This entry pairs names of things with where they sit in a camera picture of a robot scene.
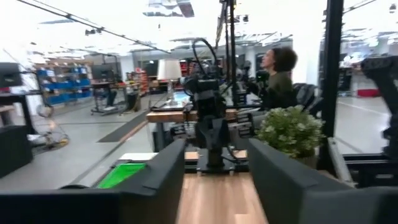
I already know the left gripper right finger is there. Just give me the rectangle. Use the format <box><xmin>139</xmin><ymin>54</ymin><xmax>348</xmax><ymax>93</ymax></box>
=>
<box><xmin>248</xmin><ymin>138</ymin><xmax>358</xmax><ymax>224</ymax></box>

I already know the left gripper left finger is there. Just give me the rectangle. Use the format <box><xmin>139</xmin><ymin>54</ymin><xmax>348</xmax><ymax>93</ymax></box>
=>
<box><xmin>118</xmin><ymin>138</ymin><xmax>187</xmax><ymax>224</ymax></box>

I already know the green plastic basket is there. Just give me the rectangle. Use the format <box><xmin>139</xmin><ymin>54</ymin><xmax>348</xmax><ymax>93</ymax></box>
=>
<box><xmin>97</xmin><ymin>162</ymin><xmax>147</xmax><ymax>190</ymax></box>

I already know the shelf with blue bins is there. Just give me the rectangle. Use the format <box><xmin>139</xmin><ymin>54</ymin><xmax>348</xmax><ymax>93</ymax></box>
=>
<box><xmin>35</xmin><ymin>65</ymin><xmax>93</xmax><ymax>106</ymax></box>

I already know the white flat board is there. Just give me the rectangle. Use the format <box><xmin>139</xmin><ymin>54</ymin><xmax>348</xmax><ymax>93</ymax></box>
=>
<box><xmin>119</xmin><ymin>152</ymin><xmax>159</xmax><ymax>162</ymax></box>

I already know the white flowered potted plant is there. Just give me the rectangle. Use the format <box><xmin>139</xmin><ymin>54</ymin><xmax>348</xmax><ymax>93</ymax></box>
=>
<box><xmin>254</xmin><ymin>105</ymin><xmax>326</xmax><ymax>169</ymax></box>

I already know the dark floor mat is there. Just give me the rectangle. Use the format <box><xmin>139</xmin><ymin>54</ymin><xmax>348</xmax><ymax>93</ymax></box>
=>
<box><xmin>97</xmin><ymin>109</ymin><xmax>149</xmax><ymax>144</ymax></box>

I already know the wooden top table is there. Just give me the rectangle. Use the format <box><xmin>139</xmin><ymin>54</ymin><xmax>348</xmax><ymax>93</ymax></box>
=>
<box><xmin>145</xmin><ymin>108</ymin><xmax>239</xmax><ymax>153</ymax></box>

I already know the black office chair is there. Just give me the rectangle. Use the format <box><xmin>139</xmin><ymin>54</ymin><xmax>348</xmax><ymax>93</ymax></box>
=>
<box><xmin>293</xmin><ymin>82</ymin><xmax>324</xmax><ymax>116</ymax></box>

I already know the person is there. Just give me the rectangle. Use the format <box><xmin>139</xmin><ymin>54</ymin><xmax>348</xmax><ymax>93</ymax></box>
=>
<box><xmin>245</xmin><ymin>46</ymin><xmax>299</xmax><ymax>110</ymax></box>

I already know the desk on wheels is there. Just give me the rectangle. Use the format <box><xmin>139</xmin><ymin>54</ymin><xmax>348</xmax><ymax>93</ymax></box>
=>
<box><xmin>90</xmin><ymin>81</ymin><xmax>141</xmax><ymax>116</ymax></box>

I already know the white shade table lamp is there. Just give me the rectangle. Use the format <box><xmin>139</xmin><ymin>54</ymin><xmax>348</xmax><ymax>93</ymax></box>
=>
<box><xmin>156</xmin><ymin>58</ymin><xmax>183</xmax><ymax>105</ymax></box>

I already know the red low object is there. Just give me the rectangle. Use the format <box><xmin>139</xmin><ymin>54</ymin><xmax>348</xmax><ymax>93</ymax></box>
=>
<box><xmin>356</xmin><ymin>88</ymin><xmax>381</xmax><ymax>98</ymax></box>

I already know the dark computer monitor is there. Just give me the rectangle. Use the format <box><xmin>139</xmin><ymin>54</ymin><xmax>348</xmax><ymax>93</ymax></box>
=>
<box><xmin>90</xmin><ymin>63</ymin><xmax>116</xmax><ymax>81</ymax></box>
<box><xmin>0</xmin><ymin>62</ymin><xmax>24</xmax><ymax>88</ymax></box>

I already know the black box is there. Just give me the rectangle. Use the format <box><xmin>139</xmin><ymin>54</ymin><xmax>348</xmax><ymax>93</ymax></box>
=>
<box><xmin>0</xmin><ymin>124</ymin><xmax>34</xmax><ymax>179</ymax></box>

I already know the black tripod pole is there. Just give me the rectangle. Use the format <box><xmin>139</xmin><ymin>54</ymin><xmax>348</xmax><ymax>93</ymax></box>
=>
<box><xmin>214</xmin><ymin>0</ymin><xmax>239</xmax><ymax>107</ymax></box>

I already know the black side table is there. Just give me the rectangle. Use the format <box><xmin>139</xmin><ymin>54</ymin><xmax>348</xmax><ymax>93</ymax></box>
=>
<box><xmin>0</xmin><ymin>90</ymin><xmax>43</xmax><ymax>135</ymax></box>

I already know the silver frame bar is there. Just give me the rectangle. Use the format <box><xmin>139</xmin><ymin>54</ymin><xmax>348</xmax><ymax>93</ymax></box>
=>
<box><xmin>325</xmin><ymin>136</ymin><xmax>356</xmax><ymax>188</ymax></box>

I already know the black frame rail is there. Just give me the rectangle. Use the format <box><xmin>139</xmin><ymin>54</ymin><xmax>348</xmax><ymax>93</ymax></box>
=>
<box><xmin>341</xmin><ymin>152</ymin><xmax>398</xmax><ymax>188</ymax></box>

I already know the floor cable bundle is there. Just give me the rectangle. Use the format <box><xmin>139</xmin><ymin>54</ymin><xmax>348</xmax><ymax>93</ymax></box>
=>
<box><xmin>29</xmin><ymin>104</ymin><xmax>70</xmax><ymax>153</ymax></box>

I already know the black frame post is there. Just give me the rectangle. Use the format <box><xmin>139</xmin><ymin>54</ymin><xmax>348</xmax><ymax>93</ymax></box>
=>
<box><xmin>318</xmin><ymin>0</ymin><xmax>345</xmax><ymax>170</ymax></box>

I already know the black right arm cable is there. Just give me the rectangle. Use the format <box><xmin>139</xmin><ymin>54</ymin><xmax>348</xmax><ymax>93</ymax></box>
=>
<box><xmin>191</xmin><ymin>37</ymin><xmax>219</xmax><ymax>83</ymax></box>

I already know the overhead black rail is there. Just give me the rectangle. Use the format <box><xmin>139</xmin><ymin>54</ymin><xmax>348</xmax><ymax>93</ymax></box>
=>
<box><xmin>15</xmin><ymin>0</ymin><xmax>171</xmax><ymax>54</ymax></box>

